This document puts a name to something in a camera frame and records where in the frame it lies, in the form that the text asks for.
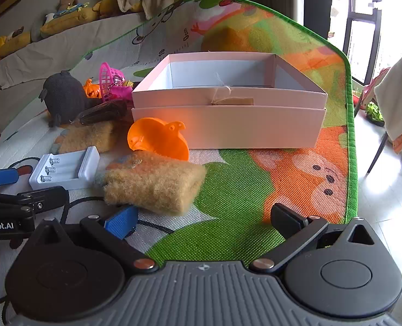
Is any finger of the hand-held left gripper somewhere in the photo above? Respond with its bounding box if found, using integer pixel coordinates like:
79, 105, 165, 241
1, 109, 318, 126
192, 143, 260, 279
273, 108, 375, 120
0, 188, 70, 212
0, 168, 19, 188

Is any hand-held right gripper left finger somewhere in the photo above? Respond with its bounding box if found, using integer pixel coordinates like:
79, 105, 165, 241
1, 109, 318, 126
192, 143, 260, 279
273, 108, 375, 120
34, 205, 157, 274

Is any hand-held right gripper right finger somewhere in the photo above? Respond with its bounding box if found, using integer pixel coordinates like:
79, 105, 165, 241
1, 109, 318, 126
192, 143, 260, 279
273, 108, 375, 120
249, 203, 376, 274

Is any white battery charger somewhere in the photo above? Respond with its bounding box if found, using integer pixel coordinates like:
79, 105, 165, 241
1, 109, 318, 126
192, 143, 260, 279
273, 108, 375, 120
29, 146, 100, 191

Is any tan fuzzy pouch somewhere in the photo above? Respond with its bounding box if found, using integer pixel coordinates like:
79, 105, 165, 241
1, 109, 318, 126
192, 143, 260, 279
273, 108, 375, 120
95, 152, 207, 215
55, 120, 128, 154

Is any orange plastic funnel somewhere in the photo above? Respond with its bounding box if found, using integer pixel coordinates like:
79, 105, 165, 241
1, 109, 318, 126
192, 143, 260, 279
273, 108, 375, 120
127, 117, 190, 162

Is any dark grey plush toy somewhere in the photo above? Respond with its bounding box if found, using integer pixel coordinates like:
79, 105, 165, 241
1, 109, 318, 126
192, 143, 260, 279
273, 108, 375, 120
39, 71, 101, 128

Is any pink cardboard box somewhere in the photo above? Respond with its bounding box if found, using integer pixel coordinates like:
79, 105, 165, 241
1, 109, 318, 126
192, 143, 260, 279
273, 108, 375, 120
131, 52, 328, 150

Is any orange pumpkin toy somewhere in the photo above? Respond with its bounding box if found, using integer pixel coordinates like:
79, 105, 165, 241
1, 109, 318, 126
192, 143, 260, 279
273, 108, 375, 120
83, 78, 104, 100

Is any pink plastic strainer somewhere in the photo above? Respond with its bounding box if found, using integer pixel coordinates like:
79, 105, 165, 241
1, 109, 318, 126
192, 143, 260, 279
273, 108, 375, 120
99, 62, 134, 103

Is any colourful cartoon play mat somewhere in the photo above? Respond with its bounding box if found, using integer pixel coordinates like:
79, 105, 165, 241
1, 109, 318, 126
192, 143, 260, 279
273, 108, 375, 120
0, 0, 359, 326

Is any grey metal chair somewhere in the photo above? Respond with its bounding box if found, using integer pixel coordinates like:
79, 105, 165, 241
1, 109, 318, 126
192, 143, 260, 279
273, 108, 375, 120
367, 131, 402, 179

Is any yellow plush toy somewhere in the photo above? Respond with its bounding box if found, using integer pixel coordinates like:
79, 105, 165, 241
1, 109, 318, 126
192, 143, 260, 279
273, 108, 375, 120
0, 27, 32, 62

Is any green potted plant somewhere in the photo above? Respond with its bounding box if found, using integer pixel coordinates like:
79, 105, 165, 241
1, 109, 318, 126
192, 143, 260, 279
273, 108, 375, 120
366, 102, 385, 126

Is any beige bed sheet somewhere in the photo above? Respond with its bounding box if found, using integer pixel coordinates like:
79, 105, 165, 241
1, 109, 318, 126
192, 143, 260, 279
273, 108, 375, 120
0, 12, 161, 143

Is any chair with white towel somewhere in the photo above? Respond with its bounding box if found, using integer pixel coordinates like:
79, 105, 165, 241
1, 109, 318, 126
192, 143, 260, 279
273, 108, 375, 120
373, 48, 402, 168

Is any long yellow plush pillow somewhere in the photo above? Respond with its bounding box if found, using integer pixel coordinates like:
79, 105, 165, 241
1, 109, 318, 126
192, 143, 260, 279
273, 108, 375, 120
39, 5, 99, 39

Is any brown bear plush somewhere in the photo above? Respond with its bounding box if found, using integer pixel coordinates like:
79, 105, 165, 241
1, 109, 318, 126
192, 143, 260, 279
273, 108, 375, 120
56, 0, 81, 12

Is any grey curtain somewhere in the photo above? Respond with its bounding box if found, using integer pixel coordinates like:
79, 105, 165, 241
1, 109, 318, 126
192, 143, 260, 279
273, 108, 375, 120
289, 0, 333, 39

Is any black window frame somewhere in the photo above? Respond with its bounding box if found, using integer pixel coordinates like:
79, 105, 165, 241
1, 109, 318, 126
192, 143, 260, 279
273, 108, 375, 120
330, 0, 402, 85

